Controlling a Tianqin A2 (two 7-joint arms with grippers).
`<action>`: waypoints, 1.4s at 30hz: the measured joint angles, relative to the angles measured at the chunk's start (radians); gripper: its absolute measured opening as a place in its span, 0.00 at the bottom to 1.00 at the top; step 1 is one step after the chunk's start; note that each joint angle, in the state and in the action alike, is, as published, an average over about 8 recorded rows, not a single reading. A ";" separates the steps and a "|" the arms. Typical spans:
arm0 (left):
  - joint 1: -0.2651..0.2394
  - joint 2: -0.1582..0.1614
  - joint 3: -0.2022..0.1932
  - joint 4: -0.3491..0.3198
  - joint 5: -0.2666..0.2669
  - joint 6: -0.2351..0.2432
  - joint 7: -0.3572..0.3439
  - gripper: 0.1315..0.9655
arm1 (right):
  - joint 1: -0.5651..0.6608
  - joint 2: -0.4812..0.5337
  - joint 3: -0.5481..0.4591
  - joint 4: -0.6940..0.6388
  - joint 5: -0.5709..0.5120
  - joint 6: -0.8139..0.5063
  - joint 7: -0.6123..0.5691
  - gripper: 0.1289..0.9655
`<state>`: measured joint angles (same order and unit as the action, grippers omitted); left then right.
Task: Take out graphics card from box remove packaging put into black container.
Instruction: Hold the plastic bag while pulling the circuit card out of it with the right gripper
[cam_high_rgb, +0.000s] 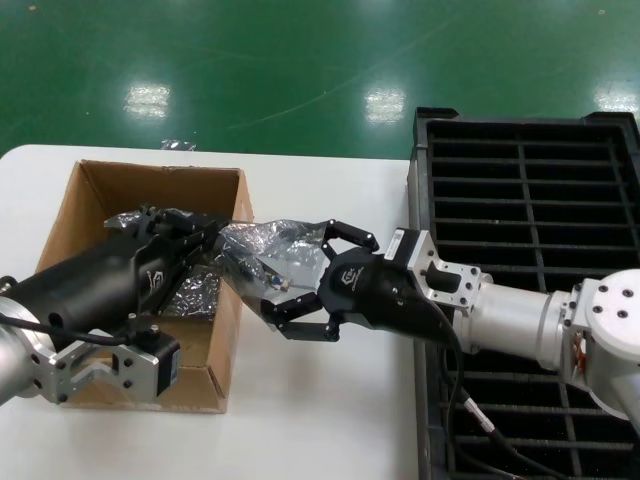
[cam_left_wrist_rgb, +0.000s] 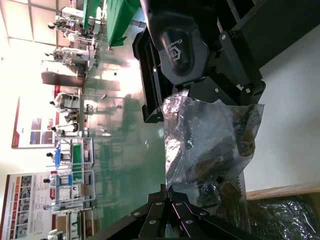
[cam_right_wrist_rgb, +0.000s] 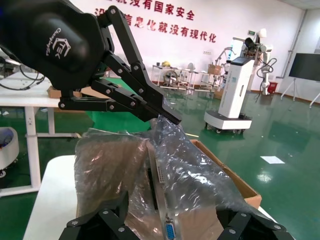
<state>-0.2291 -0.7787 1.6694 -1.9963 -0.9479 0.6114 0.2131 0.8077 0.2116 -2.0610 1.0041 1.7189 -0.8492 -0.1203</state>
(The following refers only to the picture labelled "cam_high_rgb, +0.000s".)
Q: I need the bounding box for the silver left wrist bracket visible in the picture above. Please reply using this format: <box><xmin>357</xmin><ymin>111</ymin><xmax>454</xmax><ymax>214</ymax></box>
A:
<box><xmin>29</xmin><ymin>339</ymin><xmax>156</xmax><ymax>404</ymax></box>

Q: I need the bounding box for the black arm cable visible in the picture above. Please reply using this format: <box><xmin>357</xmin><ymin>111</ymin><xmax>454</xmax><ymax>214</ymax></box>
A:
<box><xmin>429</xmin><ymin>309</ymin><xmax>566</xmax><ymax>480</ymax></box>
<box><xmin>0</xmin><ymin>310</ymin><xmax>147</xmax><ymax>347</ymax></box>

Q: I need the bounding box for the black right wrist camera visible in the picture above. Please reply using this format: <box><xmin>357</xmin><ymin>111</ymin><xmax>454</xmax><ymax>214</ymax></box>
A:
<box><xmin>383</xmin><ymin>227</ymin><xmax>426</xmax><ymax>269</ymax></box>

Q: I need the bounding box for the graphics card with metal bracket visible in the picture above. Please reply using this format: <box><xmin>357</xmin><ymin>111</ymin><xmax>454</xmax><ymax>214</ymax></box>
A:
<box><xmin>224</xmin><ymin>234</ymin><xmax>321</xmax><ymax>326</ymax></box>

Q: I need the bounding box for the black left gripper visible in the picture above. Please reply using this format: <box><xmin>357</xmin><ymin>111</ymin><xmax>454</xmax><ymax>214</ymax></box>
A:
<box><xmin>9</xmin><ymin>202</ymin><xmax>234</xmax><ymax>332</ymax></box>

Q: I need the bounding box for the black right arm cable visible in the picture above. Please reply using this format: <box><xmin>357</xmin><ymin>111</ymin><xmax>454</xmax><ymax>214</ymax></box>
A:
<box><xmin>429</xmin><ymin>309</ymin><xmax>566</xmax><ymax>480</ymax></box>

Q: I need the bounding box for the silver right wrist bracket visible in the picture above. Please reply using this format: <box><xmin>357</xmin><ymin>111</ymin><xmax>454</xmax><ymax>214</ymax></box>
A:
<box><xmin>407</xmin><ymin>230</ymin><xmax>484</xmax><ymax>314</ymax></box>

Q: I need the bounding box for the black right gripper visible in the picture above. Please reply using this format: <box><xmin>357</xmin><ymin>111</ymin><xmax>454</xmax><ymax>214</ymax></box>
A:
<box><xmin>259</xmin><ymin>217</ymin><xmax>454</xmax><ymax>347</ymax></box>

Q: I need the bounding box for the black slotted plastic container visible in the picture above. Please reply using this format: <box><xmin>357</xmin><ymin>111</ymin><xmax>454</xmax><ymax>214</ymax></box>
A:
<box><xmin>407</xmin><ymin>106</ymin><xmax>640</xmax><ymax>480</ymax></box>

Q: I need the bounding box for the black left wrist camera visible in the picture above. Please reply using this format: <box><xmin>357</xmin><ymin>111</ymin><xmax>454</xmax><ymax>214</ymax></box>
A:
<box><xmin>133</xmin><ymin>324</ymin><xmax>180</xmax><ymax>399</ymax></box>

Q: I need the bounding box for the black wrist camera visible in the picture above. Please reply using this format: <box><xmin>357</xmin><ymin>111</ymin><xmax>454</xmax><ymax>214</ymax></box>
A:
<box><xmin>383</xmin><ymin>227</ymin><xmax>426</xmax><ymax>269</ymax></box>
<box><xmin>133</xmin><ymin>324</ymin><xmax>180</xmax><ymax>399</ymax></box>

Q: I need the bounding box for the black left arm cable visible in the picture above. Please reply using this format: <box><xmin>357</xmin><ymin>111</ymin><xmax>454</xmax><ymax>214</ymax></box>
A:
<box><xmin>0</xmin><ymin>310</ymin><xmax>147</xmax><ymax>347</ymax></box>

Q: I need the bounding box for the silver wrist bracket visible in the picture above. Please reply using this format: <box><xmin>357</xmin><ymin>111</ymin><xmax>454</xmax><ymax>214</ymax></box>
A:
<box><xmin>407</xmin><ymin>230</ymin><xmax>484</xmax><ymax>314</ymax></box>
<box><xmin>29</xmin><ymin>339</ymin><xmax>156</xmax><ymax>404</ymax></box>

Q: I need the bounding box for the brown cardboard box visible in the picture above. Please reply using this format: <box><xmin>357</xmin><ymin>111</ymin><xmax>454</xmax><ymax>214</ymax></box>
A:
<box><xmin>33</xmin><ymin>159</ymin><xmax>256</xmax><ymax>415</ymax></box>

